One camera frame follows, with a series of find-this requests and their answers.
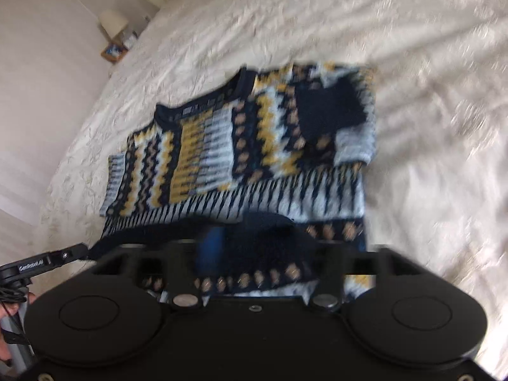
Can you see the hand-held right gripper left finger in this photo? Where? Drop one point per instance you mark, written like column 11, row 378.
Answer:
column 211, row 242

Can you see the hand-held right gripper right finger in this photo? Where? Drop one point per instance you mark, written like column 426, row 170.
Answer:
column 331, row 272

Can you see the navy yellow patterned knit sweater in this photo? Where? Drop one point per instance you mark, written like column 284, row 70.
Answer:
column 246, row 154

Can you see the person's left hand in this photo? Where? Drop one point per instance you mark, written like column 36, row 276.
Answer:
column 31, row 298

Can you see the white embroidered bedspread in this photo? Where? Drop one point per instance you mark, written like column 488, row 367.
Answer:
column 416, row 107

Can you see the cream shade table lamp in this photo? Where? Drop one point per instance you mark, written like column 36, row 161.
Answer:
column 113, row 20

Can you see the wooden photo frame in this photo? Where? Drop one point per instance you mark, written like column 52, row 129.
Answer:
column 113, row 51

